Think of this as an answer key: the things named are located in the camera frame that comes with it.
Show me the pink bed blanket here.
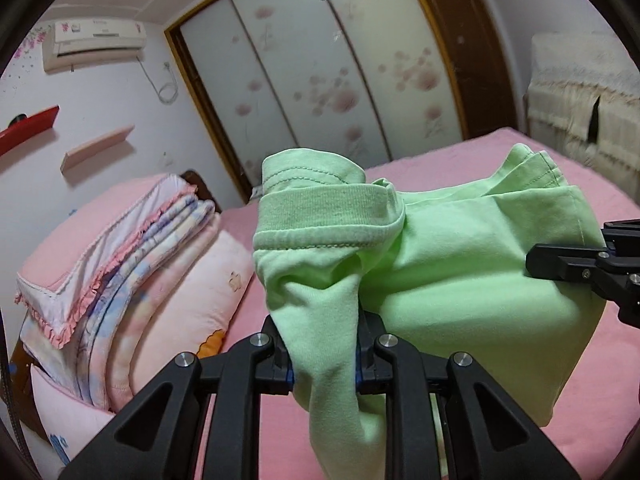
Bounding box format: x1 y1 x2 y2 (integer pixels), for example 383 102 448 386
192 127 640 480

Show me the black cable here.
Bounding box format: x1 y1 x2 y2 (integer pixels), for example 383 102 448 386
0 310 27 456

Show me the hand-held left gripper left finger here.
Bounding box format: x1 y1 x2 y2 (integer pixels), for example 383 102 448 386
60 315 293 480

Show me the wardrobe with floral sliding doors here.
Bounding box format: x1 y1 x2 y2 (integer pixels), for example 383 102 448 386
164 0 468 206

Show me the white power cord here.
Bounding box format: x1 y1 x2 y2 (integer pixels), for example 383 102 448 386
137 57 178 106

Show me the green t-shirt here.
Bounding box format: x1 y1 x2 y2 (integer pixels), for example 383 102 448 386
251 143 621 480

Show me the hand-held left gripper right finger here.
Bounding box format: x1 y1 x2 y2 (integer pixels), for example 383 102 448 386
356 312 568 480

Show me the dark wooden headboard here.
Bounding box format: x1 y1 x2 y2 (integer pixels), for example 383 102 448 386
180 169 223 213

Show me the pastel folded quilt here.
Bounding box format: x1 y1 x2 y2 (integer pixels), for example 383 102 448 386
22 199 222 411

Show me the cream lace furniture cover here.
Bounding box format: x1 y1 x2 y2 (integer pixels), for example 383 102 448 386
522 32 640 196

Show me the pink wall shelf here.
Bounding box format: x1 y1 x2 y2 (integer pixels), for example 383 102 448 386
61 125 136 173

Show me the pink pillow orange cartoon print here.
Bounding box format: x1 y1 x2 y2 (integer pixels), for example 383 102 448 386
107 230 257 411

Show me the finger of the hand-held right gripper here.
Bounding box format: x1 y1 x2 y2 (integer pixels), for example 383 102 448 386
601 220 640 252
525 242 608 283

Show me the white air conditioner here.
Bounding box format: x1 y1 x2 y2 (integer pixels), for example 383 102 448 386
42 17 147 73

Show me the dark wooden door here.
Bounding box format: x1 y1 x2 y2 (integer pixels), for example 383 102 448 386
415 0 518 141

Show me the red wall shelf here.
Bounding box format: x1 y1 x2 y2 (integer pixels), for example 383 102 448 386
0 105 60 156

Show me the pink flower wall decal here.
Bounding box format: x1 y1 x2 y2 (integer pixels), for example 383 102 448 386
10 27 51 61

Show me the pink embroidered cushion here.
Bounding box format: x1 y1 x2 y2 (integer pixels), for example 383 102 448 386
30 362 117 468

